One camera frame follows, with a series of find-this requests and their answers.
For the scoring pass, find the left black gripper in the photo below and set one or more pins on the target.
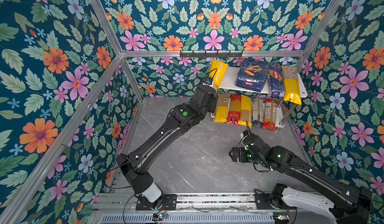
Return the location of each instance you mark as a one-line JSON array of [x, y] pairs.
[[211, 102]]

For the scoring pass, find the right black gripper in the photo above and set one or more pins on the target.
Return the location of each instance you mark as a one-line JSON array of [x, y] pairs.
[[236, 154]]

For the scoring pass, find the wide yellow spaghetti pack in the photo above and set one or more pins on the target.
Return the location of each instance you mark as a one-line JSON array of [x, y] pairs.
[[222, 108]]

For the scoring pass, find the red spaghetti pack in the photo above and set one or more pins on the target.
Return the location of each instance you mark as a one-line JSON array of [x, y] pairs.
[[234, 110]]

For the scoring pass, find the yellow Pastatime spaghetti pack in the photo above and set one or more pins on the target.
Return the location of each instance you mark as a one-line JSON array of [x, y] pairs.
[[217, 72]]

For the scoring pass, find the narrow yellow spaghetti pack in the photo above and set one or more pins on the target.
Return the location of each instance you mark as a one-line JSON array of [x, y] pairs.
[[246, 111]]

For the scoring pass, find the blue Barilla pasta box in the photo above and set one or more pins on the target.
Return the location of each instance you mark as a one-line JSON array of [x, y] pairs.
[[252, 75]]

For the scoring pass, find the red-yellow labelled spaghetti pack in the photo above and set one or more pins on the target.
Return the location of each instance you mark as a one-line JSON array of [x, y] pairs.
[[270, 115]]

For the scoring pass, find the blue Barilla spaghetti pack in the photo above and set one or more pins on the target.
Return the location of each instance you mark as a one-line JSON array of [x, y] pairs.
[[276, 83]]

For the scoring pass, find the yellow-ended spaghetti pack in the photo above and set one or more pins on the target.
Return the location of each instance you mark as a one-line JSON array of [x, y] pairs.
[[291, 84]]

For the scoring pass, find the white-label clear spaghetti pack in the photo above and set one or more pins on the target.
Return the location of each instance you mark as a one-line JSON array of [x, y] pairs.
[[258, 112]]

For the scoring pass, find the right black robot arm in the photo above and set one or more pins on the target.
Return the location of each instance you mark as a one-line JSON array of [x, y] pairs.
[[339, 202]]

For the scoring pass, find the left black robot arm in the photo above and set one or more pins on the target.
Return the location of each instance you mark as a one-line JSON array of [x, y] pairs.
[[179, 120]]

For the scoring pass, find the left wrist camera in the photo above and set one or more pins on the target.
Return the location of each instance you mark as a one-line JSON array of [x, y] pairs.
[[208, 81]]

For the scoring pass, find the black hook rail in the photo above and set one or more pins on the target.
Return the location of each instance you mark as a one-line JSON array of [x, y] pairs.
[[211, 54]]

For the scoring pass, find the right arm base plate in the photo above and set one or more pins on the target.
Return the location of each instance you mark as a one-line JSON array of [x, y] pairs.
[[271, 201]]

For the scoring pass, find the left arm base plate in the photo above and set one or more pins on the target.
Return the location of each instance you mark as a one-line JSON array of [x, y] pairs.
[[166, 202]]

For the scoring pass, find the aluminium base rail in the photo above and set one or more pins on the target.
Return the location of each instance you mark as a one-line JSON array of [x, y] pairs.
[[205, 202]]

